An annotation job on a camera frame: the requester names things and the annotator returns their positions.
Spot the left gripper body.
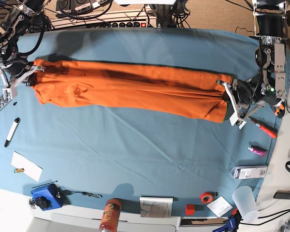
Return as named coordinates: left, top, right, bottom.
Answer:
left=216, top=78, right=266, bottom=120

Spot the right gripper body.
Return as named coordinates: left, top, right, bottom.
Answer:
left=0, top=61, right=44, bottom=88

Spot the orange t-shirt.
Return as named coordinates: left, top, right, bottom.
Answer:
left=33, top=59, right=232, bottom=123

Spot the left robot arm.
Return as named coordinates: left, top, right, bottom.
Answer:
left=217, top=0, right=288, bottom=126

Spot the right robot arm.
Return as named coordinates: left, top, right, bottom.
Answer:
left=0, top=0, right=46, bottom=87

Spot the orange black utility knife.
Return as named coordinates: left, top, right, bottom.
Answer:
left=271, top=102, right=285, bottom=119

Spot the red screwdriver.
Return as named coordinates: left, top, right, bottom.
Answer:
left=248, top=116, right=277, bottom=139

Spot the white marker pen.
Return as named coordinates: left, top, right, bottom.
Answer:
left=4, top=117, right=20, bottom=147

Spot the purple glue tube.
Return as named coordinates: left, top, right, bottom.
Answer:
left=248, top=146, right=268, bottom=157

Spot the packaged item in blister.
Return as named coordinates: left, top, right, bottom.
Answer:
left=230, top=165, right=268, bottom=180

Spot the white paper card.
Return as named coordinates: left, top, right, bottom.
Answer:
left=11, top=151, right=43, bottom=182

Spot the small yellow battery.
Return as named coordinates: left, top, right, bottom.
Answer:
left=14, top=169, right=25, bottom=173

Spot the red tape roll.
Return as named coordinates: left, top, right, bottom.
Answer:
left=200, top=192, right=216, bottom=204

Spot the translucent plastic cup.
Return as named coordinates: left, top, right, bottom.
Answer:
left=232, top=186, right=259, bottom=223

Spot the black adapter box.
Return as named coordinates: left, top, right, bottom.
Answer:
left=273, top=190, right=290, bottom=200

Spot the white square card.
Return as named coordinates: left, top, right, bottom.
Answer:
left=207, top=196, right=232, bottom=218

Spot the red cube block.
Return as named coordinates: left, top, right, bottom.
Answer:
left=185, top=204, right=195, bottom=216

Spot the blue box with knob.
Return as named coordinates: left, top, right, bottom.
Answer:
left=30, top=184, right=64, bottom=211

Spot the blue table cloth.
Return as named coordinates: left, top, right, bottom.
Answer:
left=0, top=28, right=275, bottom=216

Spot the blue clamp bottom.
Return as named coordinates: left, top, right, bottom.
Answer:
left=213, top=208, right=242, bottom=232

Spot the grey patterned notebook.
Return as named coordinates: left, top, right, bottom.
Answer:
left=139, top=196, right=174, bottom=218

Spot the orange drink bottle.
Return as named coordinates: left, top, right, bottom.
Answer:
left=99, top=199, right=122, bottom=232

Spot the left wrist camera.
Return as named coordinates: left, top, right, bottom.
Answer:
left=229, top=114, right=247, bottom=130

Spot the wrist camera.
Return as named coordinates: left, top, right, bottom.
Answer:
left=229, top=114, right=247, bottom=130
left=2, top=87, right=17, bottom=100

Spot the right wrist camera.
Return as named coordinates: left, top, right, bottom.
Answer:
left=2, top=87, right=17, bottom=100

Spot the black cable tie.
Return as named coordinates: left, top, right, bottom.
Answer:
left=32, top=180, right=58, bottom=189

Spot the black lanyard with carabiner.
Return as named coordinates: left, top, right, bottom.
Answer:
left=61, top=189, right=103, bottom=199

